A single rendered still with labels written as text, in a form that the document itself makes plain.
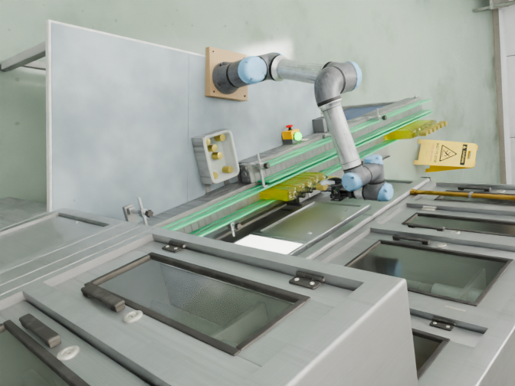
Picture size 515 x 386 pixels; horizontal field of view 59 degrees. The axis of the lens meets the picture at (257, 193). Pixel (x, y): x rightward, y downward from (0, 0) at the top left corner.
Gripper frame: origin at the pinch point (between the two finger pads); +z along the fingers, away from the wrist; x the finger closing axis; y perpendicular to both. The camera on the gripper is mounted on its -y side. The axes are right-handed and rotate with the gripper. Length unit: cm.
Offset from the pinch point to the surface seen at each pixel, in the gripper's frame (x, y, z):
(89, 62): -73, 74, 42
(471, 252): 17, 12, -70
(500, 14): -57, -581, 102
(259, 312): -22, 118, -77
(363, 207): 12.1, -8.7, -14.5
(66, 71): -72, 84, 43
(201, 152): -27, 37, 37
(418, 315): 16, 57, -72
